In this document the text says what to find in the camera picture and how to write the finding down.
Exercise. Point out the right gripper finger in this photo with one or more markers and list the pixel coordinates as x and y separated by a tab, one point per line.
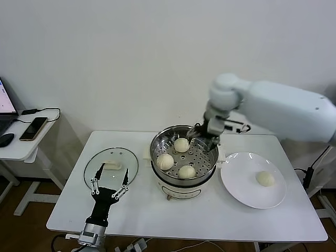
214	143
193	132

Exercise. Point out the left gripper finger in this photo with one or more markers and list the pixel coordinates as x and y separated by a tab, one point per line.
125	183
95	183

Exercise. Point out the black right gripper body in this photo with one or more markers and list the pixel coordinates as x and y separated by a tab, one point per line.
203	130

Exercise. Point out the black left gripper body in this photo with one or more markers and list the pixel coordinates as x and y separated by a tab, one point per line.
103	203

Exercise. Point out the white steamed baozi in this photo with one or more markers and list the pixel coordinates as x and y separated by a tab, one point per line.
181	145
187	172
265	179
165	161

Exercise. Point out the round glass pot lid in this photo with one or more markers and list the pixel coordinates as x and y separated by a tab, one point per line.
126	160

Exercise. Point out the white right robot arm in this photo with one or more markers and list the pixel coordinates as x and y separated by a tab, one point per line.
275	107

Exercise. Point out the stainless steel steamer basket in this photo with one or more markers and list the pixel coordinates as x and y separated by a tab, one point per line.
157	147

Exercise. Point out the white round plate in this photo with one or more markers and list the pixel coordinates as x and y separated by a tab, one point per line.
241	183

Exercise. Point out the black smartphone gold edge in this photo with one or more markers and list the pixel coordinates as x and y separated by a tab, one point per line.
33	128

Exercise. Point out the small black charger block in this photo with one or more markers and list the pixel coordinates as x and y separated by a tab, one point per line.
29	111

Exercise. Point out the black computer mouse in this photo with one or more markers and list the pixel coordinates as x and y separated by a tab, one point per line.
5	139

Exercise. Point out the black open laptop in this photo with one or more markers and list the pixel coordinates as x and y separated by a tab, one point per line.
5	105

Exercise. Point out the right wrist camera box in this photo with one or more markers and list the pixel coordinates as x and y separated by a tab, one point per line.
215	126

